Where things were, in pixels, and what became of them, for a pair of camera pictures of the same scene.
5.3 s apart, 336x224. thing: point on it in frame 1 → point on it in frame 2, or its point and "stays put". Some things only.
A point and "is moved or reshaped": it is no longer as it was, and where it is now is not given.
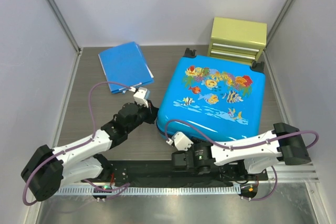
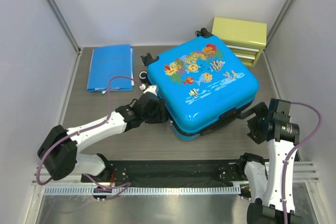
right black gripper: (183, 152) → (260, 109)
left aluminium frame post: (57, 11) stays put
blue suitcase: (212, 98) is moved or reshaped
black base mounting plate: (163, 173) stays put
